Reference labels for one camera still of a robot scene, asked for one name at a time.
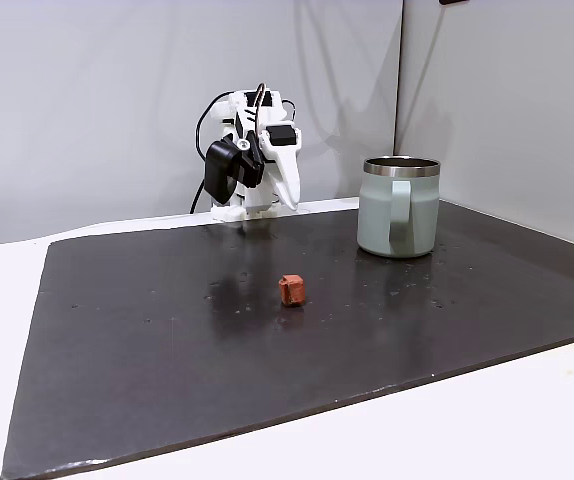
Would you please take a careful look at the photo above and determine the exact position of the red cube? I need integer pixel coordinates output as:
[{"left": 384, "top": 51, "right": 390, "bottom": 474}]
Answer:
[{"left": 278, "top": 273, "right": 308, "bottom": 308}]

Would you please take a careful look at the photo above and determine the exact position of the pale mug with steel rim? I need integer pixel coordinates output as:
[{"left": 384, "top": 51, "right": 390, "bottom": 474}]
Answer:
[{"left": 356, "top": 155, "right": 442, "bottom": 259}]

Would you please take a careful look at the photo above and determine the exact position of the black glossy mat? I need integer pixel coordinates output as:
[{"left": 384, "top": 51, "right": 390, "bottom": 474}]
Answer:
[{"left": 0, "top": 198, "right": 574, "bottom": 480}]

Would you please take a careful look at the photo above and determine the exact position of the short looped camera cable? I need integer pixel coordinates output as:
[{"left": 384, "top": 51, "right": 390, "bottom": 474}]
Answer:
[{"left": 252, "top": 82, "right": 269, "bottom": 139}]

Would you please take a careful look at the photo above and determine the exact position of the black oval camera box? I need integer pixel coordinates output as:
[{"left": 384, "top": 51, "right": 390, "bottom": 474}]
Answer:
[{"left": 204, "top": 132, "right": 266, "bottom": 205}]

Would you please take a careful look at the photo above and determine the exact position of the long black cable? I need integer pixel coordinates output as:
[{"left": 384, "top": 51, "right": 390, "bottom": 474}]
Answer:
[{"left": 189, "top": 92, "right": 231, "bottom": 215}]

